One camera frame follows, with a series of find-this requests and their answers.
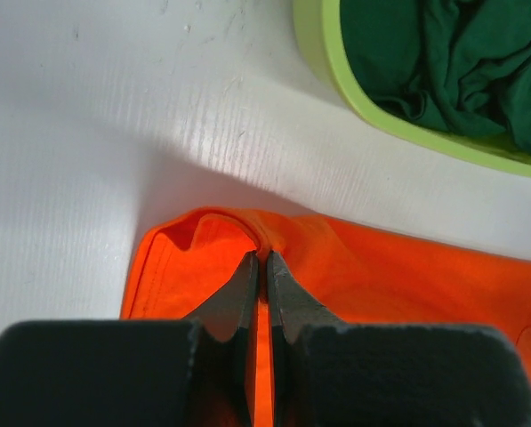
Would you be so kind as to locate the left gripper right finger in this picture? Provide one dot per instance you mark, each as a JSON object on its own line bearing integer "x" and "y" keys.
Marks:
{"x": 291, "y": 307}

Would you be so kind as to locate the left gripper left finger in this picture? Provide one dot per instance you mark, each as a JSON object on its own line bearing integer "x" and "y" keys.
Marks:
{"x": 222, "y": 387}

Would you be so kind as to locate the orange t shirt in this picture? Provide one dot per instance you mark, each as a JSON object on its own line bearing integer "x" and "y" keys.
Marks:
{"x": 362, "y": 274}

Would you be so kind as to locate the green plastic bin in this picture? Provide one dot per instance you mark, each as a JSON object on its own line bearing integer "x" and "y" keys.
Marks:
{"x": 318, "y": 33}

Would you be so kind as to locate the dark green t shirt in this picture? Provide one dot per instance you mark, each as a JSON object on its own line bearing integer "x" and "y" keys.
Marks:
{"x": 461, "y": 67}

